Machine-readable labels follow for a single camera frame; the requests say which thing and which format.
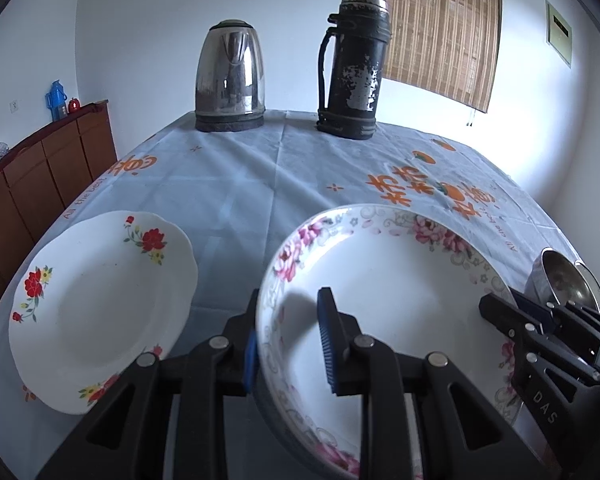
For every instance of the stainless steel electric kettle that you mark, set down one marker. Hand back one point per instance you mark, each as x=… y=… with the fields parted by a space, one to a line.
x=227 y=70

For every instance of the red flower white plate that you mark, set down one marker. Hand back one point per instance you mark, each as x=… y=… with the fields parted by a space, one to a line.
x=100 y=310

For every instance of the bamboo window blind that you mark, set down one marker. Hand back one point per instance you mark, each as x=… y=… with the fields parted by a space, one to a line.
x=440 y=25

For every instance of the pink floral white plate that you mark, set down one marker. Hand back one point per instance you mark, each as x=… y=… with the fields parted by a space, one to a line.
x=405 y=280

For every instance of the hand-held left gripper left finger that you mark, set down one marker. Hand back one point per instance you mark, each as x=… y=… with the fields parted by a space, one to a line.
x=250 y=360

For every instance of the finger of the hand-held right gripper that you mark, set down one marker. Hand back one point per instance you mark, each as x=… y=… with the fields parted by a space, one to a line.
x=510 y=317
x=535 y=307

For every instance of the worn black thermos flask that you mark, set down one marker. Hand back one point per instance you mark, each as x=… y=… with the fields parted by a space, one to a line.
x=352 y=70

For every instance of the brown wooden cabinet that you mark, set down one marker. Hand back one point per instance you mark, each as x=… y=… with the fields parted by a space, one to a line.
x=35 y=180

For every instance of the stainless steel bowl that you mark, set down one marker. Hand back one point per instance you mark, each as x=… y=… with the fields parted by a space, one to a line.
x=560 y=275

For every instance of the printed light blue tablecloth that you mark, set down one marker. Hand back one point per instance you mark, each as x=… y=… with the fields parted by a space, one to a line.
x=240 y=180

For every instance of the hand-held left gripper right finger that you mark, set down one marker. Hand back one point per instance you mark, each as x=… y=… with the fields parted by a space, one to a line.
x=325 y=340

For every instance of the small red jar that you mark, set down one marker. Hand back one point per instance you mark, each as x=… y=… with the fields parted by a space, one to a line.
x=74 y=106

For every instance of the blue thermos bottle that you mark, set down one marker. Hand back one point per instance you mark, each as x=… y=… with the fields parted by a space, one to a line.
x=57 y=102

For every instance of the wall mounted panel box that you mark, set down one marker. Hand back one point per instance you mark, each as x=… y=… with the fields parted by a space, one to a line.
x=559 y=32

